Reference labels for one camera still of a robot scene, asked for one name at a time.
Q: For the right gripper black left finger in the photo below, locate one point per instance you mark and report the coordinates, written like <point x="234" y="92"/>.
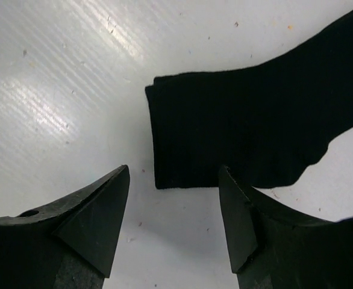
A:
<point x="68" y="243"/>

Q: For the black sock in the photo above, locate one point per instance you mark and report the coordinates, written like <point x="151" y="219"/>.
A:
<point x="267" y="123"/>

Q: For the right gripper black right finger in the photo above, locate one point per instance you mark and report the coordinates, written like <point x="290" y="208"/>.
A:
<point x="271" y="245"/>

